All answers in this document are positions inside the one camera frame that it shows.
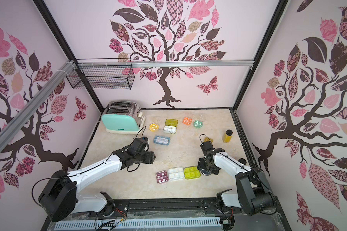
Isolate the aluminium rail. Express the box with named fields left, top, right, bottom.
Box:
left=132, top=60, right=254, bottom=68
left=0, top=60, right=76, bottom=153

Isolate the yellow bottle black cap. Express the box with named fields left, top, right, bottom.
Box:
left=222, top=130, right=233, bottom=143

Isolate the mint green toaster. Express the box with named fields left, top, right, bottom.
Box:
left=101, top=101, right=146, bottom=134

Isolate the clear white pillbox front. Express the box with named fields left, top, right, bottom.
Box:
left=168, top=167, right=185, bottom=181

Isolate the aluminium rail left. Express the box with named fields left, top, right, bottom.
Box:
left=0, top=60, right=76, bottom=153

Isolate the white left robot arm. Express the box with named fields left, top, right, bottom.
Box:
left=38, top=136, right=156, bottom=222

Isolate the magenta small pillbox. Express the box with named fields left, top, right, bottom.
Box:
left=156, top=170, right=169, bottom=184

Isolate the yellow round pillbox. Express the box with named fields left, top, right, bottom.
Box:
left=149, top=116, right=161, bottom=131

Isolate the white slotted cable duct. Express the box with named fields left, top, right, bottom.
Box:
left=50, top=217, right=222, bottom=231

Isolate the dark round pillbox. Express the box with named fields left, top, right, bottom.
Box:
left=201, top=170, right=212, bottom=176

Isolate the brown bottle black cap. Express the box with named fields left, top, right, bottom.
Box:
left=238, top=158, right=247, bottom=165

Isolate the green lid white pillbox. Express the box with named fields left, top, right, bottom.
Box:
left=184, top=167, right=201, bottom=180

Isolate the aluminium rail back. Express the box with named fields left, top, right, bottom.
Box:
left=132, top=60, right=254, bottom=68

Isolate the green round pillbox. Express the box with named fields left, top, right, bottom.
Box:
left=193, top=114, right=206, bottom=129

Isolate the black wire basket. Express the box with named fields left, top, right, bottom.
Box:
left=67, top=58, right=135, bottom=90

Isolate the olive lid pillbox back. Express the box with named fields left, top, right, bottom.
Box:
left=163, top=119, right=178, bottom=134

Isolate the blue rectangular pillbox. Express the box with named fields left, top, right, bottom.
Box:
left=153, top=135, right=171, bottom=146

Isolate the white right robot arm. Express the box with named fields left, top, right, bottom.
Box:
left=197, top=141, right=278, bottom=216

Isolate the yellow small pillbox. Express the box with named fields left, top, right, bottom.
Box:
left=203, top=137, right=213, bottom=143

